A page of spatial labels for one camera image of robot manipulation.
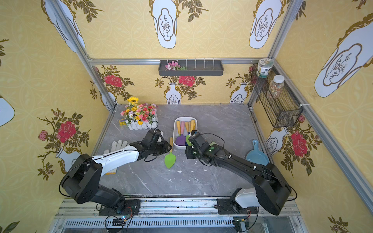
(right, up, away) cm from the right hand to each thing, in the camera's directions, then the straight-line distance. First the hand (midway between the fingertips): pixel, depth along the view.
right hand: (189, 148), depth 85 cm
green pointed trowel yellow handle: (-7, +11, +16) cm, 21 cm away
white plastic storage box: (-2, +6, +17) cm, 18 cm away
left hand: (-14, 0, +5) cm, 15 cm away
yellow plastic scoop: (+2, +13, +17) cm, 22 cm away
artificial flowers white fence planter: (-33, +19, +10) cm, 39 cm away
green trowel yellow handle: (-2, +13, +19) cm, 23 cm away
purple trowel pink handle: (-6, +3, +13) cm, 14 cm away
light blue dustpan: (+42, -6, +7) cm, 43 cm away
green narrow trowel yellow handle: (-12, -8, +5) cm, 15 cm away
